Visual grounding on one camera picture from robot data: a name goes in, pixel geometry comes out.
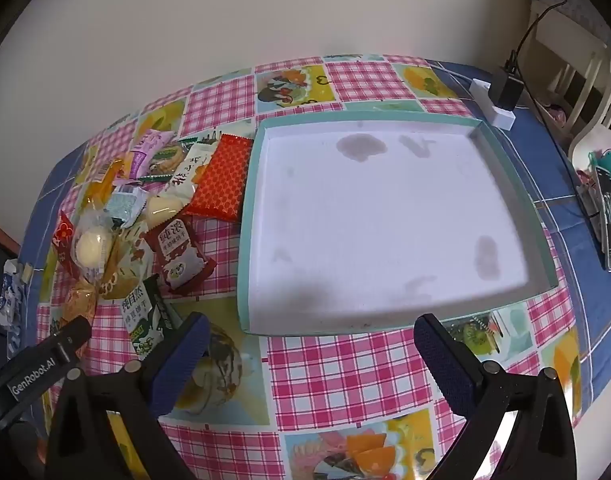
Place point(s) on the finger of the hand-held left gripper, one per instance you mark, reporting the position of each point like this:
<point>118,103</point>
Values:
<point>70,337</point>

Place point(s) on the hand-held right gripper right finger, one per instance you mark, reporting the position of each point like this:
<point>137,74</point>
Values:
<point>448,370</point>

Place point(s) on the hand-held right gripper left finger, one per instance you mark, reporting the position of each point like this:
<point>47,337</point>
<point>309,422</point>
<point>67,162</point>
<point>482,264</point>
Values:
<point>180,365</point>

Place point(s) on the clear bag round bun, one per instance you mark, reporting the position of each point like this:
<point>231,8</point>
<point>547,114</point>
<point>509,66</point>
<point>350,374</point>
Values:
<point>93,250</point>

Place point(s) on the red flower snack packet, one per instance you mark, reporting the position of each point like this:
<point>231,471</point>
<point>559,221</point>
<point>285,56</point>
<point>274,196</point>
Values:
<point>63,240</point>

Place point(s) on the dark red snack packet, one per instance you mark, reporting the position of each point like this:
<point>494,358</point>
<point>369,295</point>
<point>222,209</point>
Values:
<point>178,255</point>

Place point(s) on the light blue foil packet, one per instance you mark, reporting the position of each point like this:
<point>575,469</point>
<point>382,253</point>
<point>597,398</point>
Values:
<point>123,207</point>

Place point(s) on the pale yellow pudding cup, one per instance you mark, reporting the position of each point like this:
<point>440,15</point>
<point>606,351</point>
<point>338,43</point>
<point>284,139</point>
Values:
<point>165,210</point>

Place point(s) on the teal rimmed white tray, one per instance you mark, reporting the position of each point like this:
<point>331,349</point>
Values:
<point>375,220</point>

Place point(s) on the red patterned snack packet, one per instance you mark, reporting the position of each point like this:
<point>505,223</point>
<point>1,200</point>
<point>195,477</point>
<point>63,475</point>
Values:
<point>220,180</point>

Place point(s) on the white calligraphy snack packet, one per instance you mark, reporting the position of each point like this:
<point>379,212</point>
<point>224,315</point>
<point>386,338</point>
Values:
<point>190,172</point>

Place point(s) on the purple snack packet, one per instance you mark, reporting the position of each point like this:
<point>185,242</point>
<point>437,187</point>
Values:
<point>145,152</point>

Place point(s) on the orange clear candy bag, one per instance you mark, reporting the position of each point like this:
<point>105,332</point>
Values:
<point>78,302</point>

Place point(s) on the dark green white packet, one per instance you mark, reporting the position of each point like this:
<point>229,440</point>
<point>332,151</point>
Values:
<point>143,317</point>

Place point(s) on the blue white crumpled bag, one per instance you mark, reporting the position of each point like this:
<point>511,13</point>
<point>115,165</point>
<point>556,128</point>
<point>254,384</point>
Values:
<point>8,305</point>

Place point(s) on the brown white snack packet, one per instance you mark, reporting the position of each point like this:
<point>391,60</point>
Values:
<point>123,272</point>

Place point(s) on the pink checked printed tablecloth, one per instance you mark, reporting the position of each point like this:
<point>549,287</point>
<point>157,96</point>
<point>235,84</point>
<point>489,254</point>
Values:
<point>335,375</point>

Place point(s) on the orange snack packet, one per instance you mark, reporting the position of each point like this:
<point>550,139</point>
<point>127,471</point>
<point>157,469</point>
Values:
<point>103,192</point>

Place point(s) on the black smartphone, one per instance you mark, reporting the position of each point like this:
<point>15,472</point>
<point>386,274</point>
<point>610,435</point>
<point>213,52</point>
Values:
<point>610,220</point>

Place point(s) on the blue plaid tablecloth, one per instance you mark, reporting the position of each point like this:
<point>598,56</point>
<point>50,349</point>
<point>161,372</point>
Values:
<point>560,150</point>

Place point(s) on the white power strip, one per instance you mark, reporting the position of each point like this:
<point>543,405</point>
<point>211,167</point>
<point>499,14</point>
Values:
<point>500,117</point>

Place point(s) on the teal toy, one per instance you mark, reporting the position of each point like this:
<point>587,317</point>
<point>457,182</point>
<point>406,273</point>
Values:
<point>608,160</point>

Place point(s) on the pink trinket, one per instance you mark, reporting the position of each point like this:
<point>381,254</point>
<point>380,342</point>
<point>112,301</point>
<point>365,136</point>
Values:
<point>555,112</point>

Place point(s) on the black charger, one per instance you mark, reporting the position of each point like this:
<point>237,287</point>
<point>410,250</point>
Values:
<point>505,87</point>

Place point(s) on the cream plastic rack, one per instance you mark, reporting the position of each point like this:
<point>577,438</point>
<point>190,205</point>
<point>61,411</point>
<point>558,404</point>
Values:
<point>555,30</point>

